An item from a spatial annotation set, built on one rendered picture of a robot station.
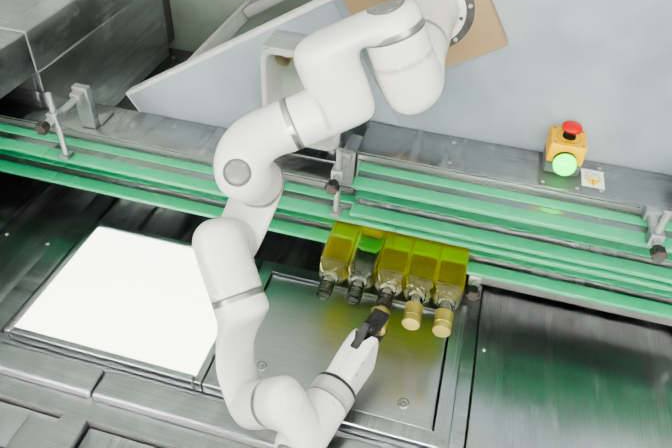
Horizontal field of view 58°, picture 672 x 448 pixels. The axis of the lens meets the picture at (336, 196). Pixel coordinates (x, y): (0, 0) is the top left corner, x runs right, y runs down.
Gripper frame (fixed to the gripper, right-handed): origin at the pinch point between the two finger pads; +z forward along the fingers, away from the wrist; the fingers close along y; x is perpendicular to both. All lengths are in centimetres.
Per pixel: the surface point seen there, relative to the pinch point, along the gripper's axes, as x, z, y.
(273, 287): 27.6, 6.9, -13.3
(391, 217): 8.4, 21.8, 6.1
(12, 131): 100, 3, 2
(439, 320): -9.6, 6.3, 1.6
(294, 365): 12.8, -7.5, -13.1
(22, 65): 105, 13, 13
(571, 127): -17, 44, 26
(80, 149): 82, 6, 2
